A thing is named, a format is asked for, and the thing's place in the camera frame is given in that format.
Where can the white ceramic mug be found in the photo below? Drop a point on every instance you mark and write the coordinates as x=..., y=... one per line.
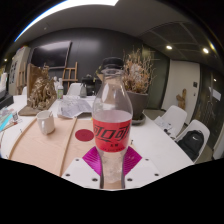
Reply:
x=45, y=122

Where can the printed paper sheet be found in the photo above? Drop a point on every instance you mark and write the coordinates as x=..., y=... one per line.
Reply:
x=75, y=106

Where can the wooden easel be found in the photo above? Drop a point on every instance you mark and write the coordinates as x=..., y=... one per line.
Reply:
x=70, y=75

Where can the clear red-label drink bottle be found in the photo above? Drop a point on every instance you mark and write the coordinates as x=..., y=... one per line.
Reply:
x=112, y=130

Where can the long ceiling light strip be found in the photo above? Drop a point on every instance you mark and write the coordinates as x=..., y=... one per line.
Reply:
x=66, y=5

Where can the colourful booklet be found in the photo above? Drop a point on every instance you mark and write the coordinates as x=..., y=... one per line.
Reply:
x=6, y=120

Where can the small wooden figure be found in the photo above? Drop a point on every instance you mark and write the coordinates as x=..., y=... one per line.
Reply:
x=181, y=99

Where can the dried plant in grey pot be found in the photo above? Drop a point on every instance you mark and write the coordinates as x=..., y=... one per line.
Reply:
x=138, y=86

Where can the grey plant pot saucer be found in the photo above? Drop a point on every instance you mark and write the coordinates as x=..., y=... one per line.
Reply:
x=139, y=120

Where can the white chair at table end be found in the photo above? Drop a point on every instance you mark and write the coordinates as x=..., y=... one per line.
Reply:
x=74, y=89

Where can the golden sculpture on wooden base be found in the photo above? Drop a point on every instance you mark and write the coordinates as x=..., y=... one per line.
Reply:
x=41, y=93

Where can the white shell chair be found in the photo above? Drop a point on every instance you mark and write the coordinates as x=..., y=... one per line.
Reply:
x=200, y=126
x=175, y=116

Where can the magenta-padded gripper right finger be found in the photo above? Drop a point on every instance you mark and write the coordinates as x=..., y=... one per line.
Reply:
x=145, y=171

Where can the white cabinet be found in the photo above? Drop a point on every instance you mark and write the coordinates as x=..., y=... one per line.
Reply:
x=18, y=68

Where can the black box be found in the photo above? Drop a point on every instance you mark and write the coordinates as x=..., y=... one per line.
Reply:
x=5, y=100

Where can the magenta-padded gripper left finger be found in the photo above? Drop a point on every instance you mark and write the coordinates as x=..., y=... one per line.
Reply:
x=77, y=171

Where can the loose white papers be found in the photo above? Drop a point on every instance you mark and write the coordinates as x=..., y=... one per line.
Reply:
x=165, y=126

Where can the flat round red coaster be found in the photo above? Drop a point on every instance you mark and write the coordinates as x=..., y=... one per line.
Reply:
x=83, y=135

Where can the small green-label bottle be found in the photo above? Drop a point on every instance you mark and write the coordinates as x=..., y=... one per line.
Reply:
x=60, y=90

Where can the dark wall screen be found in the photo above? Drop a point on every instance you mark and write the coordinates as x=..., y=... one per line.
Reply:
x=50, y=55

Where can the ceiling spotlights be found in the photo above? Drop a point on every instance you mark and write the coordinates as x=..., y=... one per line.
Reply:
x=205, y=50

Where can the black backpack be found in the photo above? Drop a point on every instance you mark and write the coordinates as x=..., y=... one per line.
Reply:
x=191, y=145

